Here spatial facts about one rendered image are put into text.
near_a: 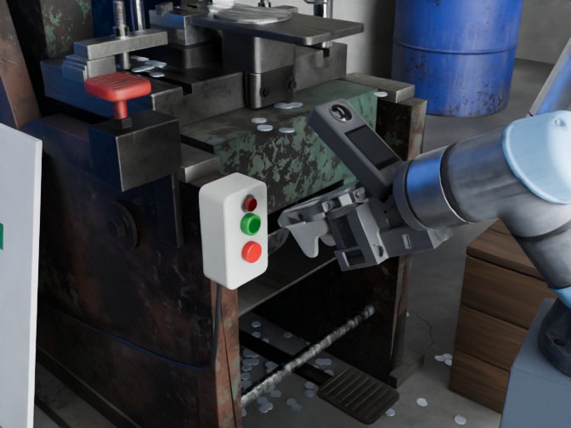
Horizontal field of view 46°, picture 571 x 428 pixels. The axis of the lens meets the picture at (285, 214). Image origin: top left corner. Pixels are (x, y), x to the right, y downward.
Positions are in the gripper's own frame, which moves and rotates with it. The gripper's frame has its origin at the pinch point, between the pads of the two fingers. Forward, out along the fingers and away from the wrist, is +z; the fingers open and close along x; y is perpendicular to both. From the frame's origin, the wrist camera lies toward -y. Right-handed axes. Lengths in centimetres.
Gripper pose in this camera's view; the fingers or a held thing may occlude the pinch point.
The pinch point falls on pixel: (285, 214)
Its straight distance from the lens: 78.9
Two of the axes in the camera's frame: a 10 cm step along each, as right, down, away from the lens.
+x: 6.6, -3.4, 6.7
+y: 3.8, 9.2, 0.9
